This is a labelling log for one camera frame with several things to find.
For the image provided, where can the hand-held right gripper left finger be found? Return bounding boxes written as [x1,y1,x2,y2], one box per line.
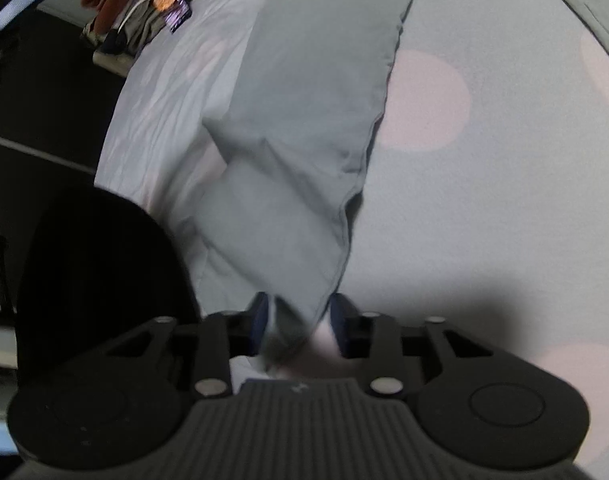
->
[69,292,270,401]

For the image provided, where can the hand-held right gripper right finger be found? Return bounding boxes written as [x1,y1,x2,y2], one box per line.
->
[330,294,530,399]

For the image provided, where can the shiny printed packet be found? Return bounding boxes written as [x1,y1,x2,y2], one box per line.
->
[149,0,192,34]

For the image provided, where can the beige cloth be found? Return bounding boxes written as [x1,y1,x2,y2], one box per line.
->
[92,45,135,78]

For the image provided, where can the grey-blue pants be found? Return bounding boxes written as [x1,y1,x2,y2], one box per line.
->
[197,0,421,366]

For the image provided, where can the bed with polka dot sheet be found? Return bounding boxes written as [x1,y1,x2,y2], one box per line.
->
[93,0,609,480]

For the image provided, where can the khaki garment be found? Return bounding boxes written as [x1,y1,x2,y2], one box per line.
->
[124,0,225,57]

